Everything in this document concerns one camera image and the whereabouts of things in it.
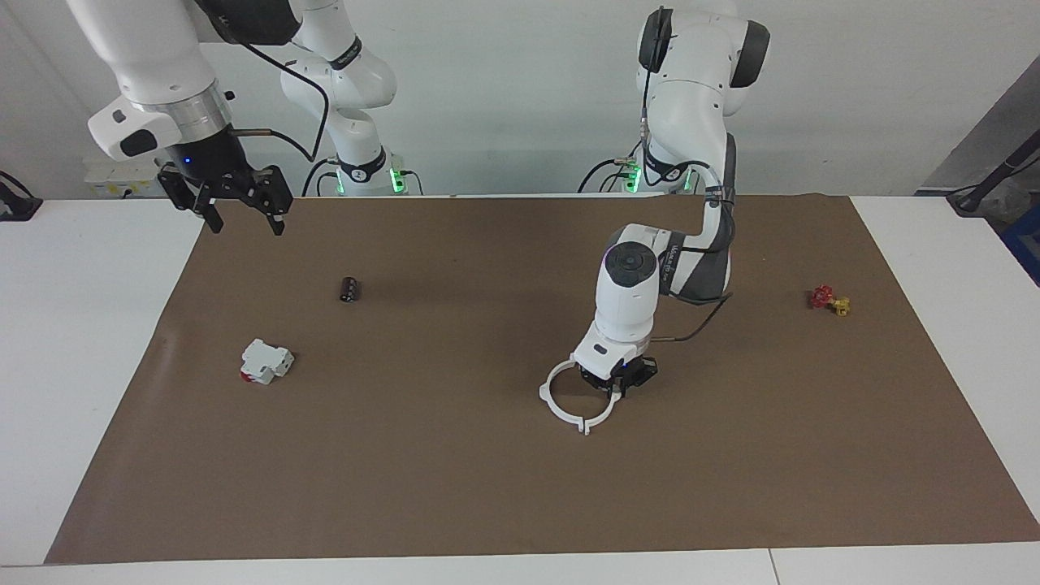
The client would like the blue box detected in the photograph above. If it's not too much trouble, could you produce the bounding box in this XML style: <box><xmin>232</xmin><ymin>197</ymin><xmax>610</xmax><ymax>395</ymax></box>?
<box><xmin>1000</xmin><ymin>206</ymin><xmax>1040</xmax><ymax>288</ymax></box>

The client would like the white power strip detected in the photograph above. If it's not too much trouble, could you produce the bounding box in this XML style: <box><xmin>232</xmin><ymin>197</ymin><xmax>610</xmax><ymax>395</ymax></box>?
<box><xmin>84</xmin><ymin>158</ymin><xmax>163</xmax><ymax>199</ymax></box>

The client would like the white half ring pipe clamp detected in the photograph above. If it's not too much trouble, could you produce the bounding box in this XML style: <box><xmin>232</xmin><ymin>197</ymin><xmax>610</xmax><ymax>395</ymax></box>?
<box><xmin>538</xmin><ymin>359</ymin><xmax>588</xmax><ymax>436</ymax></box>
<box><xmin>581</xmin><ymin>387</ymin><xmax>623</xmax><ymax>436</ymax></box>

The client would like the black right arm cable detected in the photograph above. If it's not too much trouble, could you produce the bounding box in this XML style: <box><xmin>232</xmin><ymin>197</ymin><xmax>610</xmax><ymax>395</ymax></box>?
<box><xmin>232</xmin><ymin>37</ymin><xmax>332</xmax><ymax>162</ymax></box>

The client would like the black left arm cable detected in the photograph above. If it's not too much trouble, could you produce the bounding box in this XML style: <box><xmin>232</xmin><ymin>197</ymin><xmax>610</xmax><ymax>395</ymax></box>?
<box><xmin>638</xmin><ymin>81</ymin><xmax>737</xmax><ymax>343</ymax></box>

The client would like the white circuit breaker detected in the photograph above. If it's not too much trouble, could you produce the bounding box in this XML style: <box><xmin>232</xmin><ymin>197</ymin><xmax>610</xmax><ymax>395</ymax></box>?
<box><xmin>240</xmin><ymin>339</ymin><xmax>295</xmax><ymax>386</ymax></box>

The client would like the brown table mat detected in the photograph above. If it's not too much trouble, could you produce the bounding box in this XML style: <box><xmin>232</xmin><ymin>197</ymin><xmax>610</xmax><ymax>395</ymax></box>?
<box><xmin>44</xmin><ymin>195</ymin><xmax>1040</xmax><ymax>565</ymax></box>

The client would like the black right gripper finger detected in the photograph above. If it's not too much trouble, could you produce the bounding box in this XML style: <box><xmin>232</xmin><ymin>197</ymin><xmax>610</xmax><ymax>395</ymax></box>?
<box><xmin>260</xmin><ymin>165</ymin><xmax>295</xmax><ymax>236</ymax></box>
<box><xmin>158</xmin><ymin>165</ymin><xmax>223</xmax><ymax>235</ymax></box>

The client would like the black base cable bundle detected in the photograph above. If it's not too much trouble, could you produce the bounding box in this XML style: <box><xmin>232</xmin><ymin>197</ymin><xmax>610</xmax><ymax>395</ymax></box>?
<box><xmin>301</xmin><ymin>154</ymin><xmax>342</xmax><ymax>197</ymax></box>
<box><xmin>578</xmin><ymin>138</ymin><xmax>651</xmax><ymax>195</ymax></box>

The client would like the black stand pole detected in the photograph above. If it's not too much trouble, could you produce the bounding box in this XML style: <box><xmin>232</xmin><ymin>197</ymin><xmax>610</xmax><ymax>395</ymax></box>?
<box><xmin>947</xmin><ymin>130</ymin><xmax>1040</xmax><ymax>215</ymax></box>

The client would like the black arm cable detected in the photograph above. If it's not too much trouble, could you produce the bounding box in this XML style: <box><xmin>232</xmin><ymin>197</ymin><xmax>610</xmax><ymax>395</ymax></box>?
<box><xmin>638</xmin><ymin>81</ymin><xmax>737</xmax><ymax>343</ymax></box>
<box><xmin>232</xmin><ymin>37</ymin><xmax>332</xmax><ymax>162</ymax></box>

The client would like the red yellow valve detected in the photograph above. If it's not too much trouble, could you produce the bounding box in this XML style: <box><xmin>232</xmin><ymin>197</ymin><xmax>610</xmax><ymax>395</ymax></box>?
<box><xmin>808</xmin><ymin>284</ymin><xmax>852</xmax><ymax>317</ymax></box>

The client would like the black clamp mount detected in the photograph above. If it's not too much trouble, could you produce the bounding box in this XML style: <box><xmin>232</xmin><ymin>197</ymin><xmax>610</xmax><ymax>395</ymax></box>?
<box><xmin>0</xmin><ymin>171</ymin><xmax>44</xmax><ymax>222</ymax></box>

